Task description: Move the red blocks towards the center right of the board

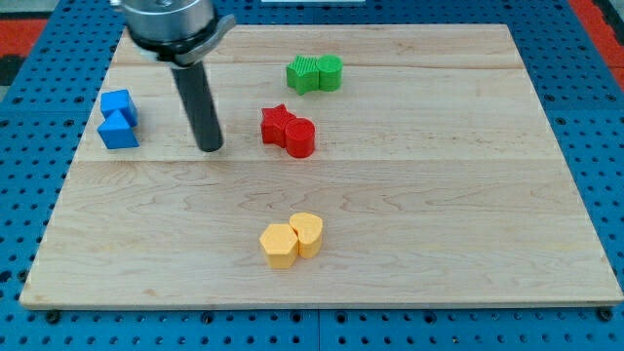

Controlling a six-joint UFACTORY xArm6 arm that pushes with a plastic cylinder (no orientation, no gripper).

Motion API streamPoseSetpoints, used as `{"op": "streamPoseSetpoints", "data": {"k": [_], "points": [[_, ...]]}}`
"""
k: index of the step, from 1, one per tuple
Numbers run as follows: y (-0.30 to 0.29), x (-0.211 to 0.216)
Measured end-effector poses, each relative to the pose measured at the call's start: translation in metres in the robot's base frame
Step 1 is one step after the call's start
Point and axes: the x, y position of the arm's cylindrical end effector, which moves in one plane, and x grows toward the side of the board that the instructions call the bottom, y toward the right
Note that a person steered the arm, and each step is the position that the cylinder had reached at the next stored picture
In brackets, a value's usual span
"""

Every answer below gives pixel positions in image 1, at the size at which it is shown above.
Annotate blue cube block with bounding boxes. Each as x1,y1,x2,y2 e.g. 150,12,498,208
100,90,138,128

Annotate red cylinder block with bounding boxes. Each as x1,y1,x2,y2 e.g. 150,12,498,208
285,118,316,158

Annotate yellow hexagon block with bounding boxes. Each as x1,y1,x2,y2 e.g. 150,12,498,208
259,223,298,269

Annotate green star block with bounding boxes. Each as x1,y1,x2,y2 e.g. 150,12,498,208
287,56,319,96

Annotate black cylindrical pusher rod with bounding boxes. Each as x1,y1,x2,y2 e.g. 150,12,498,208
172,62,223,152

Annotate light wooden board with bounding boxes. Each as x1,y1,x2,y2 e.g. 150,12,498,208
20,24,623,310

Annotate yellow heart block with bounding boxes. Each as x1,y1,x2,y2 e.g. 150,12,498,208
289,213,324,258

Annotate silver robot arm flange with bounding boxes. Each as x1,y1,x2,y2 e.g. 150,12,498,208
110,0,237,69

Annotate green cylinder block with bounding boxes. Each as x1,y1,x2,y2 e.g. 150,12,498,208
317,55,343,92

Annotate blue triangular prism block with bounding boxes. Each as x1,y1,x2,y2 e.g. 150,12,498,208
97,110,139,149

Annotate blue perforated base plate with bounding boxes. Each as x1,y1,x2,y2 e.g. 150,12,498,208
1,1,623,350

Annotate red star block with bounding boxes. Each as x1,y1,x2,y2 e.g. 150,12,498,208
260,103,295,148

